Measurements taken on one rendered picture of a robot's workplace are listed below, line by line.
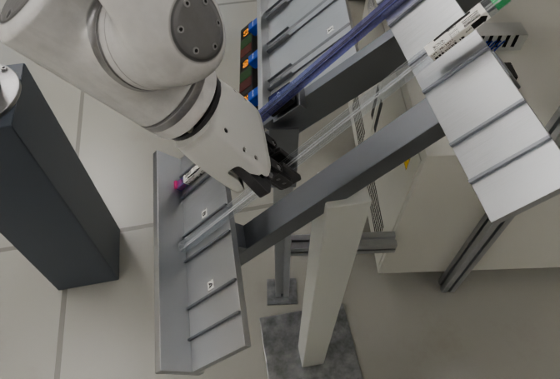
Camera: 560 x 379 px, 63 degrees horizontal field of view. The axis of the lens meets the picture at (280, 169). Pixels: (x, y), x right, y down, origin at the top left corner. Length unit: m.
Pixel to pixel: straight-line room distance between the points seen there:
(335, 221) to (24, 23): 0.43
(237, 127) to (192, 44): 0.15
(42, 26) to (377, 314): 1.24
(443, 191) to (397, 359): 0.54
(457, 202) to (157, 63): 0.90
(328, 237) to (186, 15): 0.43
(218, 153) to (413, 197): 0.69
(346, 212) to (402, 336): 0.85
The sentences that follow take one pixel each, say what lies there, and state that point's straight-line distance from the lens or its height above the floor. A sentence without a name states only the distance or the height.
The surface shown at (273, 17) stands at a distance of 1.03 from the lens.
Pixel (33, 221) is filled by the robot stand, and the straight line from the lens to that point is 1.23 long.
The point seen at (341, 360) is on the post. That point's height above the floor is 0.01.
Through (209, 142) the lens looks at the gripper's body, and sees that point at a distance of 0.43.
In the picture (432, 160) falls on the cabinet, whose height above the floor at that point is 0.61.
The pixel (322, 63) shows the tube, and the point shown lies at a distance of 0.58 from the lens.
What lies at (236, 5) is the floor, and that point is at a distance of 2.40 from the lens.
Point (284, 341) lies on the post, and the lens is 1.37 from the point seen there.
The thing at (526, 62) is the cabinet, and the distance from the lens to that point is 1.23.
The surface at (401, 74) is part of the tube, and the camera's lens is 0.48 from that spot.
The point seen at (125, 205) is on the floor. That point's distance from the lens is 1.65.
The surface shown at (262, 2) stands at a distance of 1.08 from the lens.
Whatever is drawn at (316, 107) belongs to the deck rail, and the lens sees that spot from 0.78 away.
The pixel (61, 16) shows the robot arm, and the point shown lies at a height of 1.14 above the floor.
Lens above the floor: 1.32
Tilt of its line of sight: 53 degrees down
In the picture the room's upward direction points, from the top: straight up
